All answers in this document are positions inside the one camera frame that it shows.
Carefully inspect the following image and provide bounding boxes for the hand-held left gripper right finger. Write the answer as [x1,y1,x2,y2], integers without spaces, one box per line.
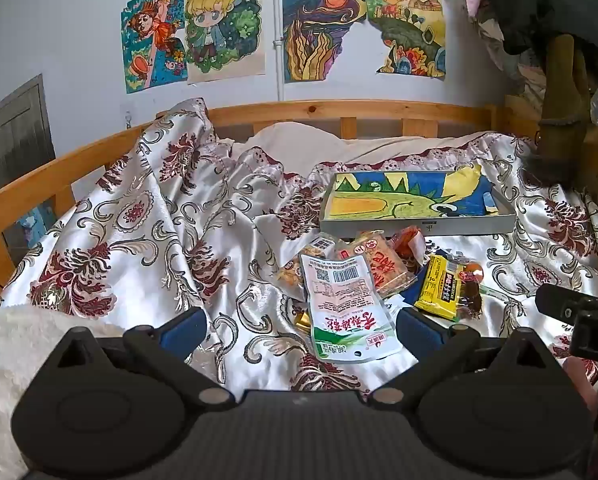
[369,306,555,406]

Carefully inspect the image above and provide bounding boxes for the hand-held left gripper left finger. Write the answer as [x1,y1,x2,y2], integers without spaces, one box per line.
[54,306,232,407]

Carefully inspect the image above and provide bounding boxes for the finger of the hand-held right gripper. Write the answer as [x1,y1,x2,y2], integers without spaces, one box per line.
[535,283,598,323]

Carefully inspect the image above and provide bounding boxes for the blue toothpaste box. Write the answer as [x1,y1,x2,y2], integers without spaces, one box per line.
[393,271,431,312]

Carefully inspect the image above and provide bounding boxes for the yellow snack packet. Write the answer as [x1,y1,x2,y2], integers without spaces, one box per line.
[413,254,468,320]

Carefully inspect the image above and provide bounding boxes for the dark dried fruit packet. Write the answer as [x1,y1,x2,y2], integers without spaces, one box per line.
[456,280,485,320]

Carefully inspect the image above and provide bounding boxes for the clear red-print rice cracker packet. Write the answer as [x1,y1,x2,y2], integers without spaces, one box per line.
[351,232,417,296]

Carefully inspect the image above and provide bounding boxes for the white green-labelled snack packet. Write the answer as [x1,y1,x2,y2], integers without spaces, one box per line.
[299,254,397,363]

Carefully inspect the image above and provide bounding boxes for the orange-red snack bag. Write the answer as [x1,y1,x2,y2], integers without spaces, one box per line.
[390,226,428,267]

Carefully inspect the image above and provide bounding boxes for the clear orange cracker packet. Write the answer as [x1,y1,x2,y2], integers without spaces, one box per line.
[278,235,339,288]

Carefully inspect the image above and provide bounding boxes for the grey box with painted lining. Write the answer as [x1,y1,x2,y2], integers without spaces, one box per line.
[320,162,517,237]

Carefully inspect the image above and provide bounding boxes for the person's right hand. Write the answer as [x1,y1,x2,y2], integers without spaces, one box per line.
[562,355,598,416]

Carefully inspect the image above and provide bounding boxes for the floral satin blanket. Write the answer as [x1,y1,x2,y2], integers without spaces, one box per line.
[0,97,598,396]

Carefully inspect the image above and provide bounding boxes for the white fluffy blanket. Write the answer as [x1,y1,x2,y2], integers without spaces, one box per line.
[0,307,126,480]

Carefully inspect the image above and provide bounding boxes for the cream bed sheet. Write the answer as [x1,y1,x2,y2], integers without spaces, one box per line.
[229,122,480,177]

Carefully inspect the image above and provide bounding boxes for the patterned hanging clothes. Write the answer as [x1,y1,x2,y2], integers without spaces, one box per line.
[478,10,552,103]

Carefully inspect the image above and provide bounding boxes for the wooden bed frame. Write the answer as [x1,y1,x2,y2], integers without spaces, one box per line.
[0,100,547,321]

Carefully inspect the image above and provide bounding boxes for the white wall pipe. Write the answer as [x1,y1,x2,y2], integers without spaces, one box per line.
[273,0,286,104]

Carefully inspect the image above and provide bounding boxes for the red-haired girl wall poster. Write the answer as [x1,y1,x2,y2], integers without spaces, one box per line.
[121,0,189,95]

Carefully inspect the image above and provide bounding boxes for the blond cartoon child wall poster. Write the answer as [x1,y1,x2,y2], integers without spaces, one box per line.
[184,0,267,85]

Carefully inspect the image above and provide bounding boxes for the colourful landscape wall poster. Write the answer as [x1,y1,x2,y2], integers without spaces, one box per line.
[365,0,447,78]

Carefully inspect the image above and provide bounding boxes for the swirling sun wall poster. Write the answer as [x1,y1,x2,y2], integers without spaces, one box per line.
[281,0,367,83]

